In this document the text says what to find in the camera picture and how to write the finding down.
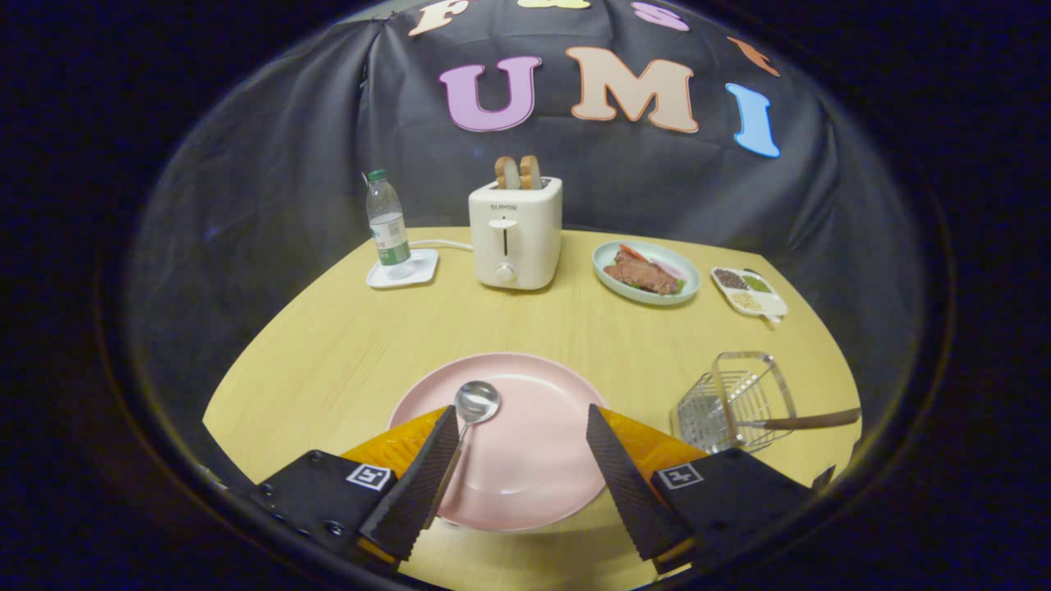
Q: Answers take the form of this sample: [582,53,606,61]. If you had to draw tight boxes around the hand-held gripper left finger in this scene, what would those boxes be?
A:
[246,405,461,567]

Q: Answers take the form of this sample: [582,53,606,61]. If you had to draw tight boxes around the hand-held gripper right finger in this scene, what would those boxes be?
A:
[585,404,838,575]

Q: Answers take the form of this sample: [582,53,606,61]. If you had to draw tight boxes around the wooden handled metal fork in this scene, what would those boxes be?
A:
[723,407,862,433]

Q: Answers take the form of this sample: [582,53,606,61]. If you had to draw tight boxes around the metal spoon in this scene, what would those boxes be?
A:
[423,380,501,530]

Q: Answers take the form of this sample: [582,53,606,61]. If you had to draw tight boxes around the pink plate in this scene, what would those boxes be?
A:
[388,352,613,532]

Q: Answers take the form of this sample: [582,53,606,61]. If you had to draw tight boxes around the white square coaster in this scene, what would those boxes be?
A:
[366,249,439,290]

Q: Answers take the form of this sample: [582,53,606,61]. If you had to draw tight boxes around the pale green food plate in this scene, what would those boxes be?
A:
[592,240,701,307]

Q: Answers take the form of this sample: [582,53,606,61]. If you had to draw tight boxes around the brown steak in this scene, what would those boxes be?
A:
[604,250,681,296]

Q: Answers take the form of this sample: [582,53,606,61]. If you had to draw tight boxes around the white divided seasoning dish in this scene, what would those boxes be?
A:
[710,266,789,323]

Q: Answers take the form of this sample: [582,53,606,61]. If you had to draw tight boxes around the white toaster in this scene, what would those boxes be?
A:
[468,176,564,291]

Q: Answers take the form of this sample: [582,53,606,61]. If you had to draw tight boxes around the clear plastic water bottle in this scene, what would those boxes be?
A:
[365,169,414,281]

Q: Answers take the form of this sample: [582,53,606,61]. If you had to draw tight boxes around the black backdrop cloth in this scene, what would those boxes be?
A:
[123,0,929,493]

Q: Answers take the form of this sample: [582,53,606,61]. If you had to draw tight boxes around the metal wire basket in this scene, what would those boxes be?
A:
[671,351,797,455]

